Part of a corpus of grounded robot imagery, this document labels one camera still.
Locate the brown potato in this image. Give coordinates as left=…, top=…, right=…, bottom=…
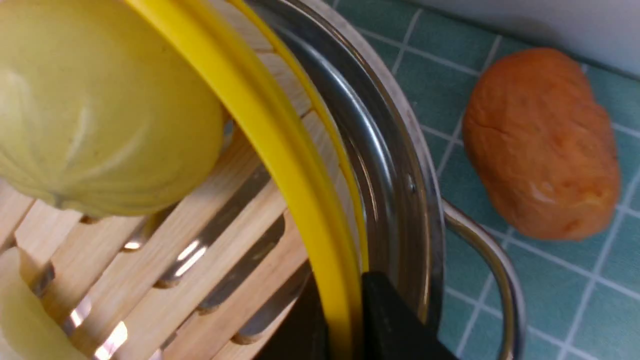
left=462, top=47, right=622, bottom=241

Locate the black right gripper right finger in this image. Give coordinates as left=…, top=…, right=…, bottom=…
left=362, top=271, right=457, bottom=360

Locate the yellow-rimmed bamboo steamer basket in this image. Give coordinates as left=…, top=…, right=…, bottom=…
left=1, top=0, right=352, bottom=360

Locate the white dumpling centre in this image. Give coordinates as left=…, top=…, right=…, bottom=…
left=0, top=247, right=86, bottom=360

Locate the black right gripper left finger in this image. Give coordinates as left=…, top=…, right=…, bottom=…
left=254, top=275, right=330, bottom=360

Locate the green round bun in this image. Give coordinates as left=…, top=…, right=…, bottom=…
left=0, top=0, right=225, bottom=218

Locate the green checkered tablecloth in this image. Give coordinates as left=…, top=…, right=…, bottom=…
left=327, top=0, right=640, bottom=360

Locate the stainless steel two-handled pot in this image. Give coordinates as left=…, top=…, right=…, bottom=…
left=30, top=0, right=526, bottom=360

